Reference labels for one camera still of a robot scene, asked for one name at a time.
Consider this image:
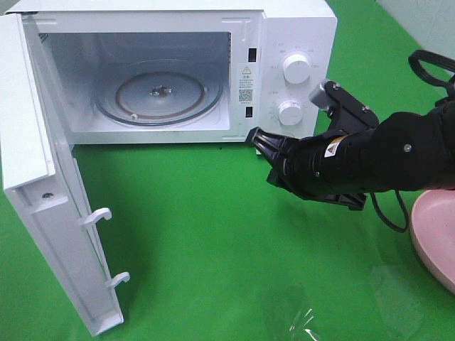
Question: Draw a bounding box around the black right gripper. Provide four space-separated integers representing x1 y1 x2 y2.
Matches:
250 127 368 210

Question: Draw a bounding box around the pink round plate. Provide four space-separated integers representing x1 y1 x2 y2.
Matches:
411 190 454 293

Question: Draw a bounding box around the white microwave door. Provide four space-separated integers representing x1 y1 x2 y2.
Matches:
1 13 129 335

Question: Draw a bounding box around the right robot arm black grey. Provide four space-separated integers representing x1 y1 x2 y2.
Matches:
246 102 454 210

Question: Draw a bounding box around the lower white microwave knob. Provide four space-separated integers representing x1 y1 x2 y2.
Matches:
277 100 303 126

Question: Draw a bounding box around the white microwave knob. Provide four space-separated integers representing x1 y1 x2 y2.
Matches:
277 100 303 126
282 52 311 85

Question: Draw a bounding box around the upper white microwave knob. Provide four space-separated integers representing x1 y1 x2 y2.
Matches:
282 52 311 85

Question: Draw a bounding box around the white microwave oven body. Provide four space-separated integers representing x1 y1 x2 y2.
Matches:
3 1 337 145

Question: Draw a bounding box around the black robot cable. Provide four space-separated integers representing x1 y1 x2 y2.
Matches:
369 49 455 234

